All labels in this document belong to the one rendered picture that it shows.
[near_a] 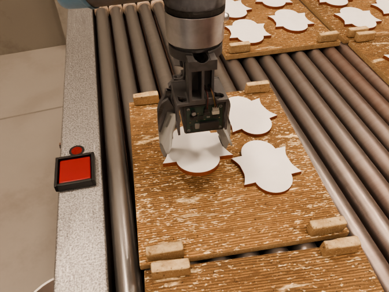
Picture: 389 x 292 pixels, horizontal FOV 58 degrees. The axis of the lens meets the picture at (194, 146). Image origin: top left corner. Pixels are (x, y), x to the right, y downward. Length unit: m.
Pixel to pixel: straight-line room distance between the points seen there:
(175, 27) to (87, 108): 0.49
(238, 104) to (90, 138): 0.34
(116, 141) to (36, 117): 1.68
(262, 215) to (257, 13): 0.78
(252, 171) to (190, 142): 0.14
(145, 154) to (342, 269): 0.41
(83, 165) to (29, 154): 1.48
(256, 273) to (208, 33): 0.36
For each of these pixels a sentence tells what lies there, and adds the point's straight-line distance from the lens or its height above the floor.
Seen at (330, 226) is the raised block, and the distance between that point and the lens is 0.62.
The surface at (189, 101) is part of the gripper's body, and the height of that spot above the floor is 1.17.
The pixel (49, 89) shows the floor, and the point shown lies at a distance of 2.64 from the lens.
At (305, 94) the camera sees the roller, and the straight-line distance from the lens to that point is 0.94.
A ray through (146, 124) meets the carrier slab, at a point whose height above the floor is 0.94.
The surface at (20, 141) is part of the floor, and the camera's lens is 2.31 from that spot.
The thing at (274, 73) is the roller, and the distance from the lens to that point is 0.99.
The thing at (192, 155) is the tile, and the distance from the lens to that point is 0.59.
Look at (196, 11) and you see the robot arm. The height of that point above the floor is 1.28.
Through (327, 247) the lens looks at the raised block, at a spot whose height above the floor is 0.96.
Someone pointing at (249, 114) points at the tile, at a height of 0.95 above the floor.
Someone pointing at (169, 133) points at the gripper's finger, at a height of 1.08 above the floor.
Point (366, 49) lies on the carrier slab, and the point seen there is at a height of 0.94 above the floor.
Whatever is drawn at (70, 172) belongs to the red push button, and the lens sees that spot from 0.73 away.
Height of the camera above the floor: 1.46
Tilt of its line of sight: 46 degrees down
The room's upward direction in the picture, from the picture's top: straight up
